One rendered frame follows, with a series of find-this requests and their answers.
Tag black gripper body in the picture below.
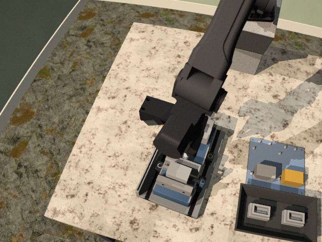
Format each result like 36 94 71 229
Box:
184 115 208 158

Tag yellow brass block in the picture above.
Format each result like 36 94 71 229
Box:
281 169 304 188

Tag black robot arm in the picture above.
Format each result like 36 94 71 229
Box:
139 0 277 159

